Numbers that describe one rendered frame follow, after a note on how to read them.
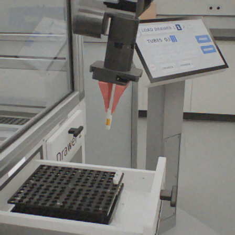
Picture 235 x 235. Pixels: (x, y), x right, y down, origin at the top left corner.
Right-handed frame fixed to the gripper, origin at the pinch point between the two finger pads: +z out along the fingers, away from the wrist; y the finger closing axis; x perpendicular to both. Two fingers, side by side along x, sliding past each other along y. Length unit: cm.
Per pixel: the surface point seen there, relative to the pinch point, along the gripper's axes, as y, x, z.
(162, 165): 13.8, 6.6, 13.7
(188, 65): 16, 93, 6
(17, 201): -14.8, -11.2, 21.4
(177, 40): 8, 100, -4
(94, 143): -36, 159, 88
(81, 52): -22, 50, 0
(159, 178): 13.7, 0.1, 13.8
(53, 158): -16.4, 14.9, 24.2
